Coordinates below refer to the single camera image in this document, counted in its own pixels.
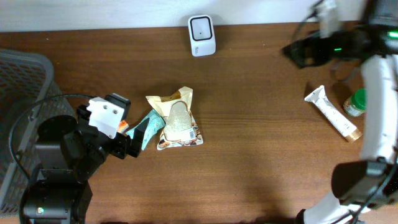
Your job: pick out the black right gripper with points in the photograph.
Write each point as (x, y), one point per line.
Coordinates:
(314, 47)

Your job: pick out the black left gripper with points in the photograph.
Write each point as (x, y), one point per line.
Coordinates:
(122, 142)

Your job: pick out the orange snack packet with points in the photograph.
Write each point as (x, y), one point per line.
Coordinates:
(123, 126)

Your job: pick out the teal wipes packet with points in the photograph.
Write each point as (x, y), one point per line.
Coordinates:
(150, 125)

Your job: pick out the white bamboo print tube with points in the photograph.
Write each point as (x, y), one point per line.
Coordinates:
(344, 126)

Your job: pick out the beige snack bag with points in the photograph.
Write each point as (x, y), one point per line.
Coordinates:
(180, 128)

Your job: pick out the green lidded jar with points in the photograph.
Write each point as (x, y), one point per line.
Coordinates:
(355, 105)

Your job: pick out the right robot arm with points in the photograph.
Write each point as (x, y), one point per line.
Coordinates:
(371, 182)

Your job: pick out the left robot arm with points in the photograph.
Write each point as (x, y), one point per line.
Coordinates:
(70, 152)

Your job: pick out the white barcode scanner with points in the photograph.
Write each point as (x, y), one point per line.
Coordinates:
(202, 35)

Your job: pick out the grey plastic basket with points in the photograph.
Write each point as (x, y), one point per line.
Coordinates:
(25, 79)

